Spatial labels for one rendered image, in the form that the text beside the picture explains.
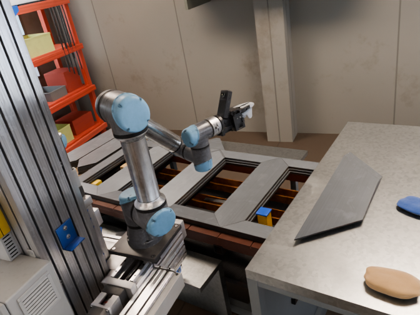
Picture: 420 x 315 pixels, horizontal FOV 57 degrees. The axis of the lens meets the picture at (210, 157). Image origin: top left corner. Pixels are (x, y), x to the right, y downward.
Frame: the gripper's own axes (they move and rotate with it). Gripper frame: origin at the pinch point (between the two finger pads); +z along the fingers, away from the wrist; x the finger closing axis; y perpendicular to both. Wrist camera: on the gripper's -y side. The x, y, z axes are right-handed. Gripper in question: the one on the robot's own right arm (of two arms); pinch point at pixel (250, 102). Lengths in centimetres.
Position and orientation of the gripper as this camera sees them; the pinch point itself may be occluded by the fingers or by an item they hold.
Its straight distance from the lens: 165.4
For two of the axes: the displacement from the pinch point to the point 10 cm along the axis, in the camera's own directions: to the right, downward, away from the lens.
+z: 7.5, -4.0, 5.2
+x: 6.1, 1.3, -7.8
